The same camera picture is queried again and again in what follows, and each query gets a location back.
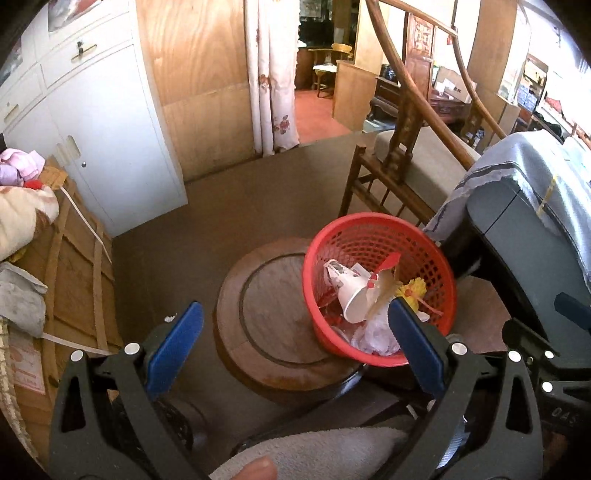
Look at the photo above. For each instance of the plywood box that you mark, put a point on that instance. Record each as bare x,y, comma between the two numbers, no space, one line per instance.
353,97

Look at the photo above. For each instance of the plywood partition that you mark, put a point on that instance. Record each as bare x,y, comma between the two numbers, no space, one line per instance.
491,55

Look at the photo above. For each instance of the white towel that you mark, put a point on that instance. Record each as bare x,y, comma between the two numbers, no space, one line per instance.
323,450

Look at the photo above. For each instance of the yellow wooden chair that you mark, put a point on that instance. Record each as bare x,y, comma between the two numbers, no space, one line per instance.
330,64

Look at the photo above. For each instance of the person's left hand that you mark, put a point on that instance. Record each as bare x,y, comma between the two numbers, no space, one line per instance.
256,468

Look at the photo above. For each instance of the red snack wrapper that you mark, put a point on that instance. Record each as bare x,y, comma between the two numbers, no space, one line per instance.
385,270

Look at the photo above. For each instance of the beige seat cushion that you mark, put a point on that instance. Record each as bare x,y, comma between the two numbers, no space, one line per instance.
434,161

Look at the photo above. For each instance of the cream floral blanket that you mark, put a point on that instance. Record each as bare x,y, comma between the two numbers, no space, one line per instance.
23,221

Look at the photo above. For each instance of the grey cloth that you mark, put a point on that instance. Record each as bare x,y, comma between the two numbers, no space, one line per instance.
21,300

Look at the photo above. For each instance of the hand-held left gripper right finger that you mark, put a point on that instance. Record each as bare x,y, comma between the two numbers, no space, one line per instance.
415,350

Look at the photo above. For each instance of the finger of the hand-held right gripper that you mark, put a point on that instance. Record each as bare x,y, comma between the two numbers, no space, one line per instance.
575,311
531,344

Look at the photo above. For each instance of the stained white paper cup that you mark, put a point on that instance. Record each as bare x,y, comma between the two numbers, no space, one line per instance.
353,300

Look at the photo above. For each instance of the red plastic mesh basket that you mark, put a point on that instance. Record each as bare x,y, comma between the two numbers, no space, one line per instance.
369,235

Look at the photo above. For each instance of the curved wooden armchair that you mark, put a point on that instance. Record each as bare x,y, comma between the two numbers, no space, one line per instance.
406,120

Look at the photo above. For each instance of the white paper napkin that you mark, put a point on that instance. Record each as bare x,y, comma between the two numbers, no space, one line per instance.
376,337

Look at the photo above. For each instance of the pink cloth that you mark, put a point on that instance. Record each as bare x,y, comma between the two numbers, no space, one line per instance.
21,166

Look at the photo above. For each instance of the floral door curtain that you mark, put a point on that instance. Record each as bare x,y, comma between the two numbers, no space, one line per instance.
272,78

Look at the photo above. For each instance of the white metal cabinet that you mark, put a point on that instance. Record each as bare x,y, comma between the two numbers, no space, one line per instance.
101,115

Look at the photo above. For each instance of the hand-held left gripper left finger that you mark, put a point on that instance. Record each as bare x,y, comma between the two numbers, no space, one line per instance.
178,350

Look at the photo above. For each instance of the round wooden stool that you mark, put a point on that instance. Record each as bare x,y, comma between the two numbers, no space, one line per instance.
272,314

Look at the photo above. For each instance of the blue striped tablecloth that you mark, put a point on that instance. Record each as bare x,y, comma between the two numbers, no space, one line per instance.
531,170

